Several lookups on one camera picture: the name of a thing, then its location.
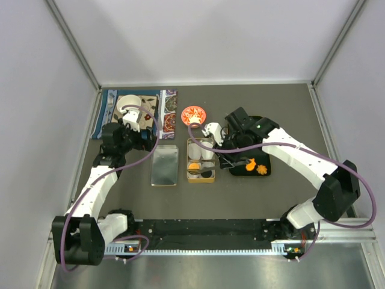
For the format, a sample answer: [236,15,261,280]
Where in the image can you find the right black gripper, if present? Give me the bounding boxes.
[212,131,248,169]

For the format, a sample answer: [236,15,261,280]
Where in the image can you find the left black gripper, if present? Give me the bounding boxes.
[119,118,158,154]

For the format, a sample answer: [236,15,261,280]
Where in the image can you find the black sandwich cookie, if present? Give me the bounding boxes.
[200,171,212,179]

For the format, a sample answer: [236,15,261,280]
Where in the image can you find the orange round cookie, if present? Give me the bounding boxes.
[188,163,200,170]

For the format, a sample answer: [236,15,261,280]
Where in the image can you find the black serving tongs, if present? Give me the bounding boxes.
[187,159,251,175]

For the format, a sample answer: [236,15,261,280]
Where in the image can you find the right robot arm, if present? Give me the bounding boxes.
[206,107,360,238]

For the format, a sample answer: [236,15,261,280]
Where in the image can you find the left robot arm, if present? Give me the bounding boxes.
[52,121,159,273]

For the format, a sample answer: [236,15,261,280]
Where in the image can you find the black rectangular tray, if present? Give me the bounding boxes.
[226,115,273,178]

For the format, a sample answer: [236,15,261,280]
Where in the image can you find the floral square coaster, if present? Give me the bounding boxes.
[111,95,158,130]

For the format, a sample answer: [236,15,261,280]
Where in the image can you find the white paper cup top-right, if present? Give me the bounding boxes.
[201,141,214,160]

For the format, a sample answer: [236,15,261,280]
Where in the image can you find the orange fish shaped cookie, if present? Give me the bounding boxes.
[245,158,257,172]

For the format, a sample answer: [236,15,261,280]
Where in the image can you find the white paper cup bottom-right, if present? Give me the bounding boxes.
[201,162,215,178]

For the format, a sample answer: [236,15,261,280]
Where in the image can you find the gold cookie tin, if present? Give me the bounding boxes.
[186,138,216,184]

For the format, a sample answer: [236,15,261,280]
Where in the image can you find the white ceramic cup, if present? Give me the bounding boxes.
[116,95,141,114]

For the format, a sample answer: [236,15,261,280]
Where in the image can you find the white paper cup top-left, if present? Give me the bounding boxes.
[188,143,202,160]

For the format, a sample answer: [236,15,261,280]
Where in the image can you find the orange flower cookie bottom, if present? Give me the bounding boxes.
[256,164,268,175]

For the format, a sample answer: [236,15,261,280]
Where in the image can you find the red patterned small bowl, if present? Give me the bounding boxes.
[181,105,206,128]

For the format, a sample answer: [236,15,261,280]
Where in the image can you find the white paper cup bottom-left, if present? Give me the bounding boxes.
[187,160,202,179]

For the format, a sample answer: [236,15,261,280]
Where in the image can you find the blue patterned placemat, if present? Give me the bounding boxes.
[91,89,177,140]

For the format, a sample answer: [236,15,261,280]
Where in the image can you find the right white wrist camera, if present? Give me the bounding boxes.
[202,122,224,146]

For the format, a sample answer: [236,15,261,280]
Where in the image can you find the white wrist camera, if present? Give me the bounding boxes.
[202,122,224,146]
[121,107,141,132]

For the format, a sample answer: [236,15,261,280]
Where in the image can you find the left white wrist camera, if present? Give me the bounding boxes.
[121,107,141,132]

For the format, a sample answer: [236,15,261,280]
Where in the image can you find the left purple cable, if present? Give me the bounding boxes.
[60,104,161,273]

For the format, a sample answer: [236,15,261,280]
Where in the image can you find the purple cable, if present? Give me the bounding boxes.
[187,122,378,263]
[60,104,161,273]

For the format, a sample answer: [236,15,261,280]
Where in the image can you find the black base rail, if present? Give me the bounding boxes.
[131,219,287,250]

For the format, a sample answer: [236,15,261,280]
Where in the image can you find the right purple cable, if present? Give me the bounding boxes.
[187,122,378,263]

